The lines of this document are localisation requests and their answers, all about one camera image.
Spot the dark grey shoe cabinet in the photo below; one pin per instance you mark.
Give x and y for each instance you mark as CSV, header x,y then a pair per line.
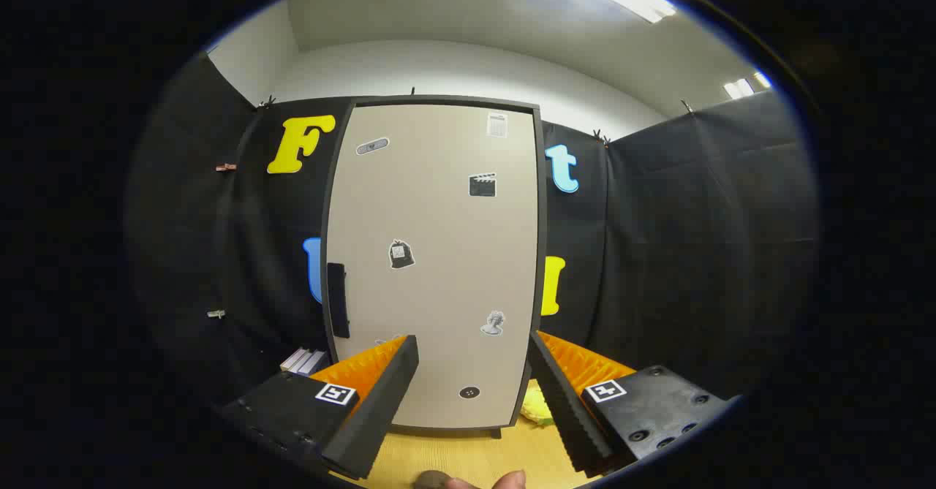
x,y
542,218

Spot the lavender cover book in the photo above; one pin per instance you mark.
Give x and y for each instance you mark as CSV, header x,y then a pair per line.
x,y
313,363

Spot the black backdrop cloth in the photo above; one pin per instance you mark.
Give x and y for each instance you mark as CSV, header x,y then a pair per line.
x,y
680,240

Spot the yellow ball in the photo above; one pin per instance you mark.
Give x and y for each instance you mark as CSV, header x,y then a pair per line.
x,y
536,405

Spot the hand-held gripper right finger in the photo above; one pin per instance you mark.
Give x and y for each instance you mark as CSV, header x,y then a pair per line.
x,y
563,408

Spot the white cover book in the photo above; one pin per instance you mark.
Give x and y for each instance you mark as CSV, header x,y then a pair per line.
x,y
294,359

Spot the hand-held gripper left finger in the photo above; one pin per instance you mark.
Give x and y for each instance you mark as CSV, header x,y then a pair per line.
x,y
380,408

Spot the small ceiling light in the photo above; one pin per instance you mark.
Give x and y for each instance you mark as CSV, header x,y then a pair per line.
x,y
740,87

